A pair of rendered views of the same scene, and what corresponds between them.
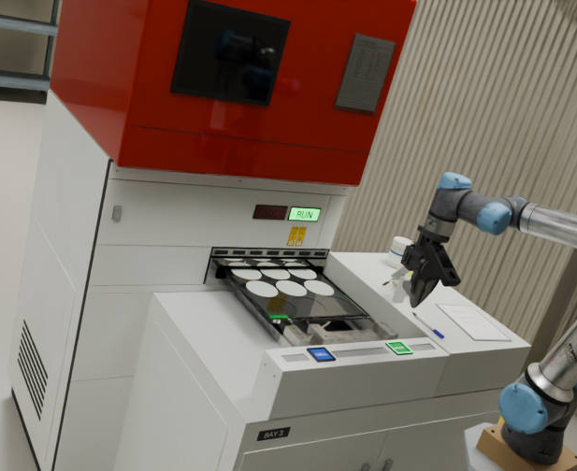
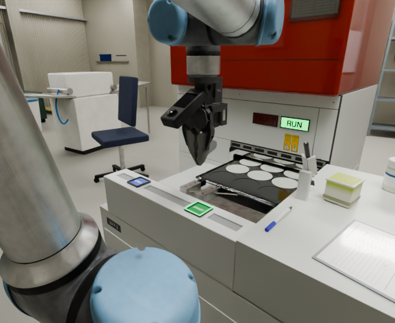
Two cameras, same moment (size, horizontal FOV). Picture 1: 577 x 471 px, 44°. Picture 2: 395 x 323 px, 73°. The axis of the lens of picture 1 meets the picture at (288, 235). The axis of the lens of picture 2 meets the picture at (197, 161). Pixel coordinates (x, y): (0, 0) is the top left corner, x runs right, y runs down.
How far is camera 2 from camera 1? 1.93 m
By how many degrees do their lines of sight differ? 72
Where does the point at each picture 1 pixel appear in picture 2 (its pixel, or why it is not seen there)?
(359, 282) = not seen: hidden behind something
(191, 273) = (221, 155)
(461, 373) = (266, 284)
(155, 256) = not seen: hidden behind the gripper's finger
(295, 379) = (111, 186)
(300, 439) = (128, 242)
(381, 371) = (164, 215)
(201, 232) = (223, 129)
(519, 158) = not seen: outside the picture
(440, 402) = (247, 307)
